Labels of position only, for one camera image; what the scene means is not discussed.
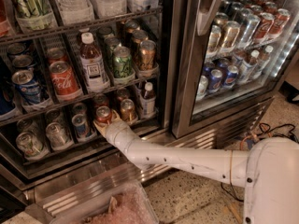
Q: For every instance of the blue pepsi can shelf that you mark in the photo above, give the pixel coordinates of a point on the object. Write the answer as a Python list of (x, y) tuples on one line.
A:
[(82, 128), (28, 86)]

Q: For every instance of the iced tea bottle white cap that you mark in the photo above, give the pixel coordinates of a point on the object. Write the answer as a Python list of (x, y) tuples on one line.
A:
[(92, 64)]

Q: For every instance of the large red coca-cola can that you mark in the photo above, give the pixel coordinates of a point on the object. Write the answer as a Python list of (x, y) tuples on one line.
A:
[(64, 81)]

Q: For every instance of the gold can front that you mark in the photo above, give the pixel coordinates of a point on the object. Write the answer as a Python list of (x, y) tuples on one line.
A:
[(146, 55)]

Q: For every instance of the red coke can bottom shelf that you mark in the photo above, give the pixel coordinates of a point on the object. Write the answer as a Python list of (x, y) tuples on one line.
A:
[(103, 114)]

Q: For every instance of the silver green can bottom left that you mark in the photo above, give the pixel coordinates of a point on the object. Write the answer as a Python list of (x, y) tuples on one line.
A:
[(31, 146)]

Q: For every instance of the silver can bottom shelf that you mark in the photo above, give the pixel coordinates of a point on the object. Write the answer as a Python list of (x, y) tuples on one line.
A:
[(59, 137)]

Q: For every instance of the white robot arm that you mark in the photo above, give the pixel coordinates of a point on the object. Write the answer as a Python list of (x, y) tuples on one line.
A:
[(269, 172)]

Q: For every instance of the blue pepsi can middle shelf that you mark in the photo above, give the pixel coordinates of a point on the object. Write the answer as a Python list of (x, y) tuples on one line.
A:
[(28, 86)]

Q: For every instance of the small bottle bottom shelf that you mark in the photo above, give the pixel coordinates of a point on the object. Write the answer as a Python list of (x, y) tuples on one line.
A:
[(147, 100)]

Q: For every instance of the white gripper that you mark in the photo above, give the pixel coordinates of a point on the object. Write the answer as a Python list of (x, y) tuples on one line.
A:
[(116, 129)]

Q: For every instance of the green striped cans tray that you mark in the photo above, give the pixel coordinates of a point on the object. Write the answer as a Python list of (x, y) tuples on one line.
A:
[(34, 15)]

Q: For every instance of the blue pepsi can bottom shelf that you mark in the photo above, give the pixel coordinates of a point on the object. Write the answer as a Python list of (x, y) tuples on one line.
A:
[(82, 128)]

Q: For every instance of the red coke can behind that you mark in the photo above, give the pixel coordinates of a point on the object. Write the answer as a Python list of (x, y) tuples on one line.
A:
[(100, 100)]

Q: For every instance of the pink bubble wrap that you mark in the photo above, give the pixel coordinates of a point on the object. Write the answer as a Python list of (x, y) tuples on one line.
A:
[(124, 208)]

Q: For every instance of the clear plastic bin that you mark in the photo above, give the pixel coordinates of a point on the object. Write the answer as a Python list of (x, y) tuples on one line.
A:
[(99, 205)]

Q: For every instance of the gold can bottom shelf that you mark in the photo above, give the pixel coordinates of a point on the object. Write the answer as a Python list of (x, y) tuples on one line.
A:
[(128, 112)]

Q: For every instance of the green can front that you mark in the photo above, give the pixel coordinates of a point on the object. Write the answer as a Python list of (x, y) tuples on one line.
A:
[(122, 65)]

